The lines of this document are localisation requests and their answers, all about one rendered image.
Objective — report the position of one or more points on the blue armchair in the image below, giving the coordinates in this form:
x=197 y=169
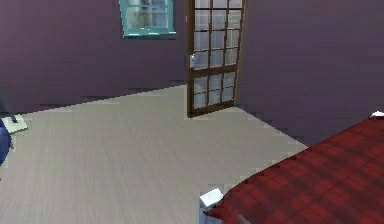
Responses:
x=3 y=141

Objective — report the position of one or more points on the floor lamp with white base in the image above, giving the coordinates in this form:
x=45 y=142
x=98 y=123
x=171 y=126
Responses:
x=15 y=122

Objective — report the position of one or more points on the red plaid bed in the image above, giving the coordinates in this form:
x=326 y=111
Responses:
x=313 y=186

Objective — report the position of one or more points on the brown glass paned door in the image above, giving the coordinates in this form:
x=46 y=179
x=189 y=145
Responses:
x=213 y=56

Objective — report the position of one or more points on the teal framed window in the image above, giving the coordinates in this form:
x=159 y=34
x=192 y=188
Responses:
x=146 y=16

